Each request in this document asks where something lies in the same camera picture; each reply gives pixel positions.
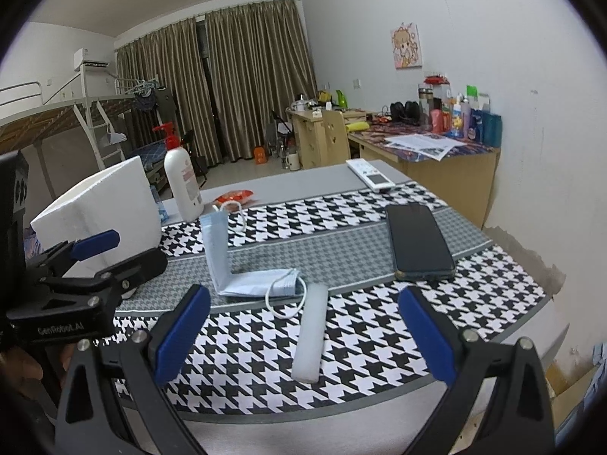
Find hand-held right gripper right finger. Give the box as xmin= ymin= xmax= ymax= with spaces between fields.
xmin=397 ymin=286 xmax=556 ymax=455

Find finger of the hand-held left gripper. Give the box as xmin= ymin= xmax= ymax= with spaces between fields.
xmin=27 ymin=229 xmax=121 ymax=276
xmin=40 ymin=246 xmax=170 ymax=300

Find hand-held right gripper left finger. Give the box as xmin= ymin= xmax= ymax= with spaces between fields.
xmin=54 ymin=284 xmax=212 ymax=455

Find white foam box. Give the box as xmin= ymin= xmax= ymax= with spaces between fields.
xmin=31 ymin=155 xmax=163 ymax=300

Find blue face mask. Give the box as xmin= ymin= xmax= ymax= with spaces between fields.
xmin=198 ymin=200 xmax=309 ymax=324

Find white translucent soft bar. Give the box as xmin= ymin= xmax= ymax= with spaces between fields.
xmin=291 ymin=282 xmax=329 ymax=384

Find person's left hand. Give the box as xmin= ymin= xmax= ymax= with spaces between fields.
xmin=0 ymin=344 xmax=67 ymax=405

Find white pump bottle red cap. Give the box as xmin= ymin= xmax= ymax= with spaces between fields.
xmin=153 ymin=122 xmax=205 ymax=223

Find black smartphone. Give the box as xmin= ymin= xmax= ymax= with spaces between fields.
xmin=384 ymin=202 xmax=457 ymax=282

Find blue plaid quilt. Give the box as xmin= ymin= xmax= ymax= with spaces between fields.
xmin=137 ymin=142 xmax=170 ymax=163

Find red snack packet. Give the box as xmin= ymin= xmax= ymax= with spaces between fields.
xmin=213 ymin=189 xmax=255 ymax=206

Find black folding chair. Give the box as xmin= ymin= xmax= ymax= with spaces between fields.
xmin=180 ymin=129 xmax=210 ymax=187

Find houndstooth tablecloth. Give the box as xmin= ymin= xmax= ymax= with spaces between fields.
xmin=90 ymin=163 xmax=571 ymax=425

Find white metal bunk bed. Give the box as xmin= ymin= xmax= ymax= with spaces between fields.
xmin=0 ymin=80 xmax=165 ymax=200

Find dark hanging clothes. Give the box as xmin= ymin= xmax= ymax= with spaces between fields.
xmin=132 ymin=88 xmax=176 ymax=125

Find white remote control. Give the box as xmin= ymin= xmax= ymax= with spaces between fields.
xmin=346 ymin=157 xmax=396 ymax=194

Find white air conditioner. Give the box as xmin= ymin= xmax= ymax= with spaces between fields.
xmin=73 ymin=47 xmax=111 ymax=71

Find brown curtain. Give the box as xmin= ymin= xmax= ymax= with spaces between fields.
xmin=205 ymin=0 xmax=318 ymax=163
xmin=116 ymin=18 xmax=222 ymax=166

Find printed paper sheets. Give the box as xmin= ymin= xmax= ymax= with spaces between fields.
xmin=384 ymin=133 xmax=468 ymax=162

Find patterned desk mat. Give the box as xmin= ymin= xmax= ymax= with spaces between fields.
xmin=359 ymin=120 xmax=500 ymax=163

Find light wooden cabinet desk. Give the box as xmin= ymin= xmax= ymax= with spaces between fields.
xmin=285 ymin=107 xmax=376 ymax=172

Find wooden chair heart cutout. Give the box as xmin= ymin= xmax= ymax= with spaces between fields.
xmin=321 ymin=109 xmax=352 ymax=168

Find group of toiletry bottles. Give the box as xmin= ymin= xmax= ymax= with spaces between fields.
xmin=429 ymin=75 xmax=504 ymax=148

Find black headphones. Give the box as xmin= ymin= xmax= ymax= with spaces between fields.
xmin=389 ymin=100 xmax=422 ymax=127

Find dark thermos flask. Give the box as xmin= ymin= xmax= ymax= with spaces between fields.
xmin=418 ymin=84 xmax=434 ymax=127

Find cartoon wall poster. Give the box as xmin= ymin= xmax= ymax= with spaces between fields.
xmin=390 ymin=23 xmax=424 ymax=71

